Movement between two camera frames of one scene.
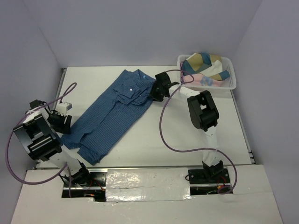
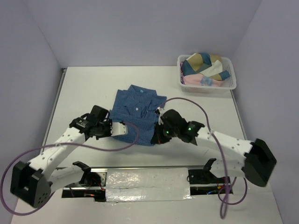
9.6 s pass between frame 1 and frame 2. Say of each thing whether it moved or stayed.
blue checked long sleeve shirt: moved
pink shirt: stayed
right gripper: moved
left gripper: moved
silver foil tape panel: stayed
